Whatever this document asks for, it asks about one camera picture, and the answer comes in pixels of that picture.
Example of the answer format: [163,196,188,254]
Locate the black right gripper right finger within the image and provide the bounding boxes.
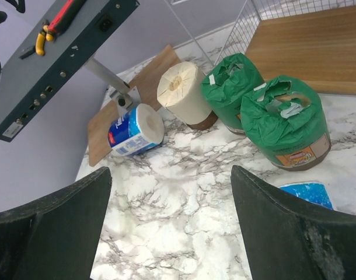
[231,166,356,279]

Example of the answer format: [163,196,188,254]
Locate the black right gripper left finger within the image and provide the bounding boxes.
[0,167,112,279]

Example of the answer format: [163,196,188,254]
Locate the blue Tempo roll right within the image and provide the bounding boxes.
[279,181,334,210]

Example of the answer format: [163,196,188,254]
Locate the blue tempo roll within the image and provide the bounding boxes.
[107,104,165,157]
[279,181,334,210]

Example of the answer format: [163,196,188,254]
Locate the green wrapped roll front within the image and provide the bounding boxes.
[240,75,331,172]

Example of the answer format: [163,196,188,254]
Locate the green wrapped roll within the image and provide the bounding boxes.
[240,75,331,172]
[201,53,264,135]

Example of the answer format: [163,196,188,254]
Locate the blue Tempo roll left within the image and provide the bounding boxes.
[107,104,165,157]

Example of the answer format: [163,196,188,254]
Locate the grey metal stand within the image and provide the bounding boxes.
[84,57,142,116]

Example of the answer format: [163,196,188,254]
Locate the dark grey rack panel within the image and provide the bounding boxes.
[0,1,139,142]

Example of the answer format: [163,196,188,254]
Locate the green wrapped roll rear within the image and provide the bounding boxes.
[201,53,264,135]

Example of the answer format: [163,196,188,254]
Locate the wooden base board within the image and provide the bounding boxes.
[88,45,180,167]

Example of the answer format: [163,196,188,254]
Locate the beige brown wrapped paper roll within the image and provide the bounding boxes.
[156,61,218,131]

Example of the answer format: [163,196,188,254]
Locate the small black connector block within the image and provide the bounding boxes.
[19,45,36,60]

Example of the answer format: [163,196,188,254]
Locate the red black utility knife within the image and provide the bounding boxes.
[47,0,86,34]

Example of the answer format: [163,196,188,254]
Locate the yellow handled pliers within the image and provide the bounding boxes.
[35,20,58,56]

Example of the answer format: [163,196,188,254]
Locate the white wire wooden shelf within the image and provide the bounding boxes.
[163,0,356,96]

